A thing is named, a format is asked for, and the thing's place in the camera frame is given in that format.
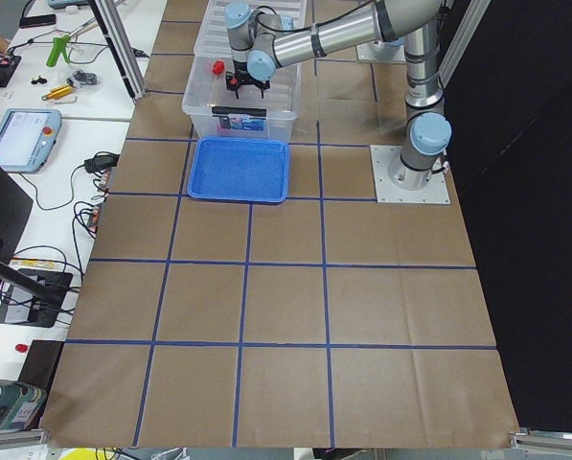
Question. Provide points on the red block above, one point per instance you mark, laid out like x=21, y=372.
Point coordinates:
x=218, y=67

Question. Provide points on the clear plastic storage box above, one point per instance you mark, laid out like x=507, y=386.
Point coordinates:
x=205, y=90

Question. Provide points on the teal device box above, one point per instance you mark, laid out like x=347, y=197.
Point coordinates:
x=19, y=403

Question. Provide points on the blue plastic tray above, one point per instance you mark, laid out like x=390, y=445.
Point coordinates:
x=240, y=169

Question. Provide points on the black power adapter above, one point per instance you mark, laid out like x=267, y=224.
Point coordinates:
x=101, y=161

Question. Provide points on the brass cylinder tool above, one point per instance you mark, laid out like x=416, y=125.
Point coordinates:
x=58, y=93

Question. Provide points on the black smartphone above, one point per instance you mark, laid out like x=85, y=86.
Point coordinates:
x=37, y=21

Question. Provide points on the blue teach pendant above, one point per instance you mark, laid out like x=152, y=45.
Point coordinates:
x=27, y=137

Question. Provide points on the black monitor stand base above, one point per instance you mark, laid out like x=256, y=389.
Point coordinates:
x=18, y=307

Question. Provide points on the black box latch handle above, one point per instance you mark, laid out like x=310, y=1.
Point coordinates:
x=235, y=110

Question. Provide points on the aluminium frame post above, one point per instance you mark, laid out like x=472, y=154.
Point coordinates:
x=114, y=33

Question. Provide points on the green handled tool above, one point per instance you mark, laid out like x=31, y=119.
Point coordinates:
x=59, y=50

